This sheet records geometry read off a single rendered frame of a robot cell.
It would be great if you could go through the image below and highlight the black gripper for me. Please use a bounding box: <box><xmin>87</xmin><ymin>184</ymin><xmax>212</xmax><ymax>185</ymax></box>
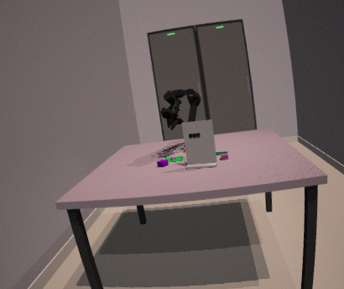
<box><xmin>161</xmin><ymin>105</ymin><xmax>184</xmax><ymax>130</ymax></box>

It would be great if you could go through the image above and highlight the green translucent square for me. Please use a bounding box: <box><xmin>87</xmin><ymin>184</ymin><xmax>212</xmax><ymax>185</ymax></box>
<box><xmin>165</xmin><ymin>156</ymin><xmax>183</xmax><ymax>162</ymax></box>

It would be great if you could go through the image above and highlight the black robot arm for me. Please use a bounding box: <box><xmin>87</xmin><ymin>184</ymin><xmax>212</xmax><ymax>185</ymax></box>
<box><xmin>164</xmin><ymin>88</ymin><xmax>201</xmax><ymax>122</ymax></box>

